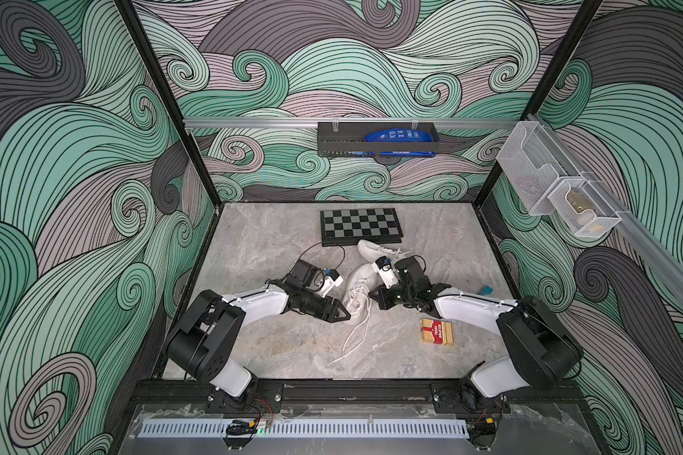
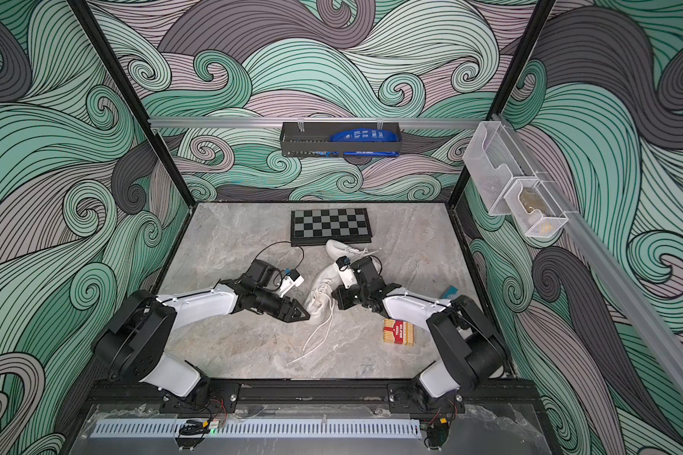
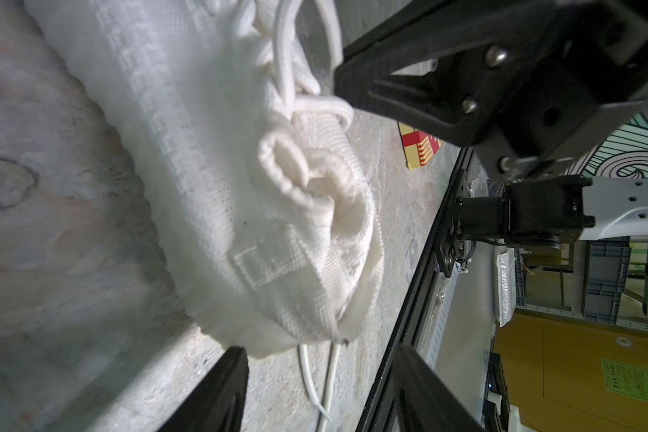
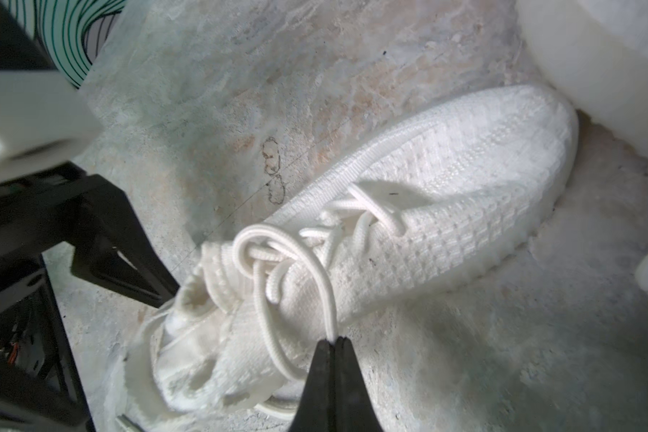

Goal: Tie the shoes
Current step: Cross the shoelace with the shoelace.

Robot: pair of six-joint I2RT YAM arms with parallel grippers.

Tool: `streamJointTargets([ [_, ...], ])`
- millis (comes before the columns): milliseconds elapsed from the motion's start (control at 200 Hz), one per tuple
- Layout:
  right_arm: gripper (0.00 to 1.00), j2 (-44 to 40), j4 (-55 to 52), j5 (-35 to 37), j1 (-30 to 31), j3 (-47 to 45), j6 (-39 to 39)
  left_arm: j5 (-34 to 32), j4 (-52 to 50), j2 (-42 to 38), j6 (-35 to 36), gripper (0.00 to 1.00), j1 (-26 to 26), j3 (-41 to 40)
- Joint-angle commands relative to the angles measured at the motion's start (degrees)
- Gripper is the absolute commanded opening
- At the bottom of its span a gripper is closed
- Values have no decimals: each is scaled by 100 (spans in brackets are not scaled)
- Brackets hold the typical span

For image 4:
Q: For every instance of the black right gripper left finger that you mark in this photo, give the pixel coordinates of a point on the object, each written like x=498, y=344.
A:
x=316, y=411

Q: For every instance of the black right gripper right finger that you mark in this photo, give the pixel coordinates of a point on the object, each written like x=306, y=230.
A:
x=353, y=410

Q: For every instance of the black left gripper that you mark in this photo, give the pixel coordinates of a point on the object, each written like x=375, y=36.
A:
x=111, y=249

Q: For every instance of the white knit shoe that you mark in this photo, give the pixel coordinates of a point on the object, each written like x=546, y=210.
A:
x=431, y=203
x=595, y=53

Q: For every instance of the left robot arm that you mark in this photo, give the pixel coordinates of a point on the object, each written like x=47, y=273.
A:
x=40, y=388

